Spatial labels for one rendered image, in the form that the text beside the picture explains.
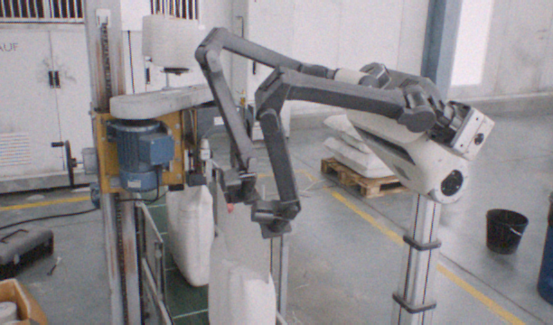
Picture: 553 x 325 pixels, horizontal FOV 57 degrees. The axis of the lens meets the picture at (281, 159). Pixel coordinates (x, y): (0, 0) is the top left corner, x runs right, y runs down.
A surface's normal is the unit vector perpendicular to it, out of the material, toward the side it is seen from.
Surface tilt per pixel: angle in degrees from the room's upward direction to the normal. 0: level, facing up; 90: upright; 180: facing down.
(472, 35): 90
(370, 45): 90
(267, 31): 90
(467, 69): 90
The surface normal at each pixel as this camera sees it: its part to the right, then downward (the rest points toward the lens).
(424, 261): 0.42, 0.30
